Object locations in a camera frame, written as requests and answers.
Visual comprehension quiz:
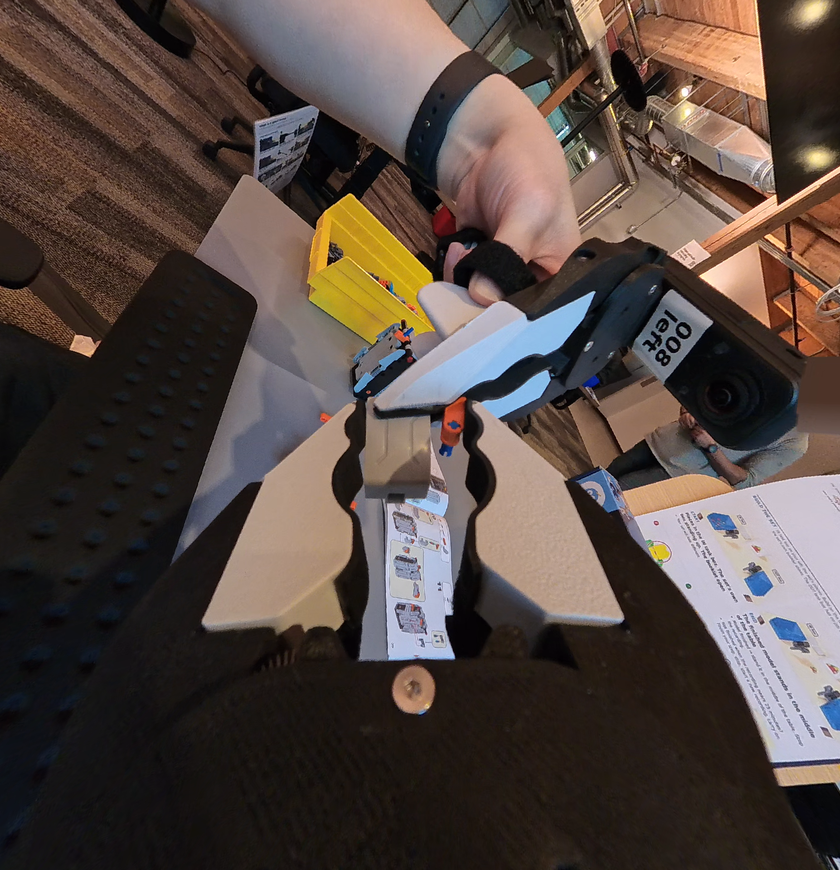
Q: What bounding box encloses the printed paper sign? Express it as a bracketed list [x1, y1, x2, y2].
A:
[253, 104, 320, 193]

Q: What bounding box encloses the person's left hand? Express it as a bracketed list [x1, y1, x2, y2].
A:
[435, 73, 585, 308]

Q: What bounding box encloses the silver ventilation duct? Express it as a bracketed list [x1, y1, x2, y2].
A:
[637, 95, 777, 194]

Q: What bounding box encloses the black monitor screen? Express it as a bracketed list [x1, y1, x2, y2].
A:
[756, 0, 840, 203]

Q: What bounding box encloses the blue robot kit box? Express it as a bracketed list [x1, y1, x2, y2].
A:
[575, 468, 638, 545]

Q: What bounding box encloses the black blue toy robot model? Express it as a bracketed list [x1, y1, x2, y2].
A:
[350, 325, 418, 400]

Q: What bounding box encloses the black wristband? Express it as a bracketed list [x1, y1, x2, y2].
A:
[404, 49, 504, 193]

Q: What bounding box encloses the printed task sheet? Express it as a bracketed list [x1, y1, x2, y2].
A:
[634, 474, 840, 772]

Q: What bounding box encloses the grey desk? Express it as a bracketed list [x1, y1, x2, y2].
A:
[171, 173, 475, 663]

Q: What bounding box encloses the grey curved building piece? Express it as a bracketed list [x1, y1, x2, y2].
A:
[363, 406, 434, 502]

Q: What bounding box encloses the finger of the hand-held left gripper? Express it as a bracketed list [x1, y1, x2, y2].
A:
[371, 291, 597, 419]
[471, 370, 570, 421]

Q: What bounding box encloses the black perforated chair armrest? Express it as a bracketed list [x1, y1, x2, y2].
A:
[0, 250, 259, 870]

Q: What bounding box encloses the black floor stand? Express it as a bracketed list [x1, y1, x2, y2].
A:
[559, 49, 651, 147]

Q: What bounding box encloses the person's left forearm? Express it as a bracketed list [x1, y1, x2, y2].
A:
[189, 0, 471, 164]

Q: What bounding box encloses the cardboard box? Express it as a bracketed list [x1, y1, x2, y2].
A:
[571, 377, 686, 470]

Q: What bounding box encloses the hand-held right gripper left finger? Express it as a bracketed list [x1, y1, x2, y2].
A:
[202, 401, 373, 659]

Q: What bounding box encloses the white instruction booklet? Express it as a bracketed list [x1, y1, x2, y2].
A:
[382, 449, 456, 662]

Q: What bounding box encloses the orange connector piece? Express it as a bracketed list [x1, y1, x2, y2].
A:
[439, 398, 468, 458]

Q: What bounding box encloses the black office chair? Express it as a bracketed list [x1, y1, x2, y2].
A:
[202, 64, 393, 212]

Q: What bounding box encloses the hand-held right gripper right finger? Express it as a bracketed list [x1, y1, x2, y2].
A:
[452, 401, 625, 657]

